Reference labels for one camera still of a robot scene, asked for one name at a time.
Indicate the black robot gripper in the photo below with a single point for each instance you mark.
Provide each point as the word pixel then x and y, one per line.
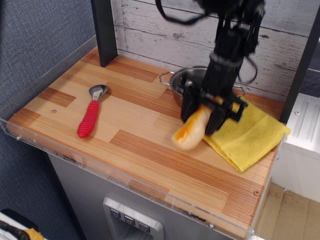
pixel 219 115

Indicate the cream bread bun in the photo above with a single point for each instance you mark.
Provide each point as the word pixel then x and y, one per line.
pixel 193 131

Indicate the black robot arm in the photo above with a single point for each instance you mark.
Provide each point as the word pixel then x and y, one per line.
pixel 236 38

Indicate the small steel pot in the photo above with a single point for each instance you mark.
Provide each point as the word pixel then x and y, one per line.
pixel 178 82

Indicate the yellow folded cloth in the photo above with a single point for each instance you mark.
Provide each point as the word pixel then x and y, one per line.
pixel 244 143

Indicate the white side unit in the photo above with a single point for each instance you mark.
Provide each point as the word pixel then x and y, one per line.
pixel 297 166

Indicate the silver dispenser panel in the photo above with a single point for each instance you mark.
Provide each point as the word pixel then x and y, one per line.
pixel 126 223

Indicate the grey toy fridge cabinet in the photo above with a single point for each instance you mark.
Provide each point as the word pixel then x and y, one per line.
pixel 86 191

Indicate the black and orange object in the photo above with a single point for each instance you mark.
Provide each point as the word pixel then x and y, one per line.
pixel 14 226

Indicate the dark right post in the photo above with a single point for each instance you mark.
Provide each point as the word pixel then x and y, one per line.
pixel 304 63

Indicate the dark post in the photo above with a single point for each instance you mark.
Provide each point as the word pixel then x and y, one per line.
pixel 304 63
pixel 104 31

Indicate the red handled metal spoon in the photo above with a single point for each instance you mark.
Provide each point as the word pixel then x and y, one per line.
pixel 88 122

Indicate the dark left post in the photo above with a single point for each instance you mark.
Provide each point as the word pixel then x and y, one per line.
pixel 104 31

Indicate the clear acrylic guard rail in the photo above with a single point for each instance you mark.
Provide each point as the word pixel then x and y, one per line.
pixel 130 142

